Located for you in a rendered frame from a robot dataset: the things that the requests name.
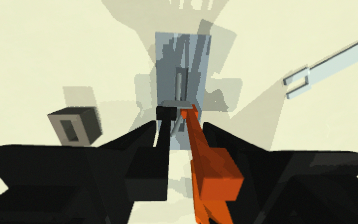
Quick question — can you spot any grey rod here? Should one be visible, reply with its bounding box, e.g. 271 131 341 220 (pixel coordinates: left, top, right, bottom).
176 73 182 101

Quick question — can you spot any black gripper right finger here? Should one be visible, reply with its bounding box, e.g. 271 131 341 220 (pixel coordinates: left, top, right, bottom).
202 122 358 224

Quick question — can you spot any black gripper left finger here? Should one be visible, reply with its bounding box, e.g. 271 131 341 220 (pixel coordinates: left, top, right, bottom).
0 120 157 224

